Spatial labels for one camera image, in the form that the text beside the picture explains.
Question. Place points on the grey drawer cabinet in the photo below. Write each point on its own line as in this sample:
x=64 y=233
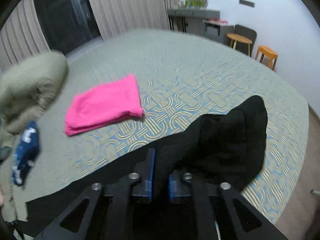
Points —
x=216 y=31

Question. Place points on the orange wooden stool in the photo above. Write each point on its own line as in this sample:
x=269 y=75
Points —
x=272 y=56

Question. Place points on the beige curtain right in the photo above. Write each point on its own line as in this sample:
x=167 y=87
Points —
x=114 y=17

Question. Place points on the olive green rolled duvet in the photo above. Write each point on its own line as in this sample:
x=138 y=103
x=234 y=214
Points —
x=27 y=91

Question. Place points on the black pants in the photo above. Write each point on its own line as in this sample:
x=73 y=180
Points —
x=217 y=148

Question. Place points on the beige curtain left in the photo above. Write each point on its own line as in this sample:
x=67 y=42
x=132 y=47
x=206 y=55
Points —
x=21 y=35

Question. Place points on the folded pink garment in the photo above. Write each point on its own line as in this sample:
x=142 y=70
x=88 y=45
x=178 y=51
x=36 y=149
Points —
x=103 y=105

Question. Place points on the grey desk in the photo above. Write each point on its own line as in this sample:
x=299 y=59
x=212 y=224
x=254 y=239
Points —
x=190 y=20

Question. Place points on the patterned green bedspread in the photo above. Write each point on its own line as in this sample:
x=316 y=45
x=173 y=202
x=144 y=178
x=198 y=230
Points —
x=180 y=77

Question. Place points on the navy blue patterned garment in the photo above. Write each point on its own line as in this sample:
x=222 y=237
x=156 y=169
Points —
x=26 y=153

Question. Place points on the dark grey chair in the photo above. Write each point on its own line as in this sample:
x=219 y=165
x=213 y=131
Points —
x=248 y=33

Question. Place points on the beige curtain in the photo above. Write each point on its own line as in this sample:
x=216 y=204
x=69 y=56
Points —
x=114 y=17
x=21 y=35

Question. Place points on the dark window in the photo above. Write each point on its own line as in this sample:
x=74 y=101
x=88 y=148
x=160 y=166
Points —
x=66 y=24

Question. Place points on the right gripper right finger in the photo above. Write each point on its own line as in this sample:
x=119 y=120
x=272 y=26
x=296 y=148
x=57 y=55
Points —
x=179 y=185

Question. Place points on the dark wall panel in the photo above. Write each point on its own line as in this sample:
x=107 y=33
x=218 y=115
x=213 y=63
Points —
x=247 y=3

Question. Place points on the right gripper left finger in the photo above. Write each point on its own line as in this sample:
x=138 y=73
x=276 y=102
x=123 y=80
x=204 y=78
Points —
x=145 y=170

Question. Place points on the green plants on desk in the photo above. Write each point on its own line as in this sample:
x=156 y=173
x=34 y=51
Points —
x=193 y=4

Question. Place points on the round wooden side table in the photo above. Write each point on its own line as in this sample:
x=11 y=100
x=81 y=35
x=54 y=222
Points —
x=236 y=38

